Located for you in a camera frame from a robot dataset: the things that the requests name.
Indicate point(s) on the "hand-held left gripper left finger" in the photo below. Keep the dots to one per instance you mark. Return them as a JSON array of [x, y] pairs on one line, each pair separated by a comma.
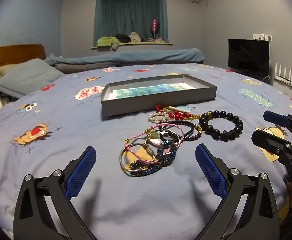
[[82, 172]]

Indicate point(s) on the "black cloth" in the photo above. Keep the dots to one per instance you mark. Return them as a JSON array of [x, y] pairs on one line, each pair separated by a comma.
[[122, 38]]

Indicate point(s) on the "olive pillow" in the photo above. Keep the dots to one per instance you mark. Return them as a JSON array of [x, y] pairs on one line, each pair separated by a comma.
[[0, 71]]

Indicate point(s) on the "dark grey blanket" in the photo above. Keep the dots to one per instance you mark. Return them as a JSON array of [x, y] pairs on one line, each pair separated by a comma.
[[85, 67]]

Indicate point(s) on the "teal window curtain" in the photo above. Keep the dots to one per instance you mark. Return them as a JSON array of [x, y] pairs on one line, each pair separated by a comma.
[[131, 15]]

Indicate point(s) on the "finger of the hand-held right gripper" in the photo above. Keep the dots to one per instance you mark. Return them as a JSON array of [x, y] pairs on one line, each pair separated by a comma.
[[268, 138], [276, 117]]

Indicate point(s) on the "pink balloon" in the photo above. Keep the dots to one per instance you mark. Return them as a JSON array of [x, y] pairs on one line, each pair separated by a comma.
[[154, 26]]

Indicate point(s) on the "wooden headboard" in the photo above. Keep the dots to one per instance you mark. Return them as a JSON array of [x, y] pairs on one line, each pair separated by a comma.
[[13, 55]]

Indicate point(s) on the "grey pillow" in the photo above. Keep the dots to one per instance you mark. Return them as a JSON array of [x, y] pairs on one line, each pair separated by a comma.
[[28, 77]]

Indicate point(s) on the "blue blanket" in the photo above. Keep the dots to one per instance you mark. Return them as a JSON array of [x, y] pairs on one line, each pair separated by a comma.
[[136, 55]]

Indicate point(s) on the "beige plush toy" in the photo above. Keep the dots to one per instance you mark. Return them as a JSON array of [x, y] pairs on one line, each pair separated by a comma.
[[135, 37]]

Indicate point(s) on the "white wall socket strip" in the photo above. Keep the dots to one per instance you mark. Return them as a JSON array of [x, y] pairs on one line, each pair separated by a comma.
[[262, 37]]

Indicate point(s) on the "white router with antennas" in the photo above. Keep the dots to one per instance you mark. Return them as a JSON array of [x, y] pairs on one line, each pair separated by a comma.
[[284, 76]]

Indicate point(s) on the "green charm with pink tassel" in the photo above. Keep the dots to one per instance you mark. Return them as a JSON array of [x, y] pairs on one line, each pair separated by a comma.
[[153, 134]]

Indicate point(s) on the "cartoon printed bed sheet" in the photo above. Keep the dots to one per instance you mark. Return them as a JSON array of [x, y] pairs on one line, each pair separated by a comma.
[[60, 120]]

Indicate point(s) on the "green cloth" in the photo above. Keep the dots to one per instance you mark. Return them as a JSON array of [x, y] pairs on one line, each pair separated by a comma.
[[107, 41]]

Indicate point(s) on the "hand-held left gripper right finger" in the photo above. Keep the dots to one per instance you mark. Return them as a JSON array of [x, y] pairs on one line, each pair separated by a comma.
[[211, 172]]

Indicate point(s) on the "grey cardboard tray box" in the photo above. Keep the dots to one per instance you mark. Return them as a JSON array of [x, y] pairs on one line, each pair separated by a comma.
[[161, 97]]

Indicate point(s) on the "black flat screen television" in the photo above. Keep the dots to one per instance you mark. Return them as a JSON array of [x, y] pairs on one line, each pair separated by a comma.
[[248, 56]]

